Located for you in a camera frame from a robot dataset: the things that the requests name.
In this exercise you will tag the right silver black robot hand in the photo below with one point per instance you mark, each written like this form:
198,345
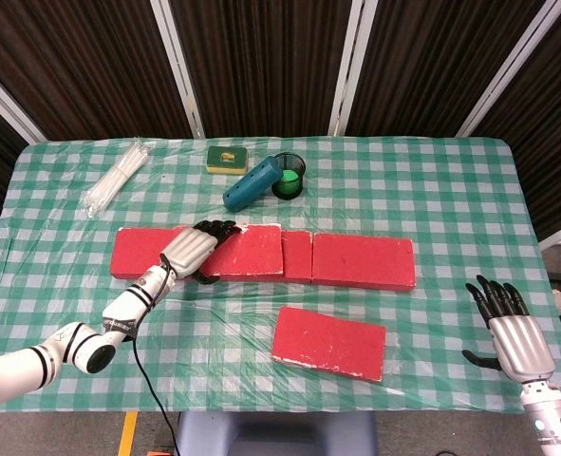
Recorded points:
522,347

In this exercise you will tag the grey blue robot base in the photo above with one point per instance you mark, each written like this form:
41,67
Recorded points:
275,437

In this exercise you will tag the orange object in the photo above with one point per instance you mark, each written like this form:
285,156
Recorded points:
161,452

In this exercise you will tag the yellow floor tape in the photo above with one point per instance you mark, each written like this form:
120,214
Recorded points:
128,434

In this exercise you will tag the green object inside cup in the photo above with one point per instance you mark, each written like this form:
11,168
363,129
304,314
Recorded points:
289,183

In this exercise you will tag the green white checkered tablecloth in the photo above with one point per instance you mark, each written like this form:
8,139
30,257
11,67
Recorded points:
403,190

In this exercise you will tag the bag of white straws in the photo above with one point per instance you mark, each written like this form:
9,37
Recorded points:
114,180

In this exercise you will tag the green yellow sponge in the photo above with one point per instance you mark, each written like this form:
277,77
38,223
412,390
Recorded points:
227,160

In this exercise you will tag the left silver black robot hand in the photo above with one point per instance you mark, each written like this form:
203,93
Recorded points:
190,247

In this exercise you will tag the teal cylinder with holes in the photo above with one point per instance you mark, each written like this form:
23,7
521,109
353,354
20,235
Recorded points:
251,185

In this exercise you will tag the black mesh cup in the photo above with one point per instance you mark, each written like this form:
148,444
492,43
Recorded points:
295,164

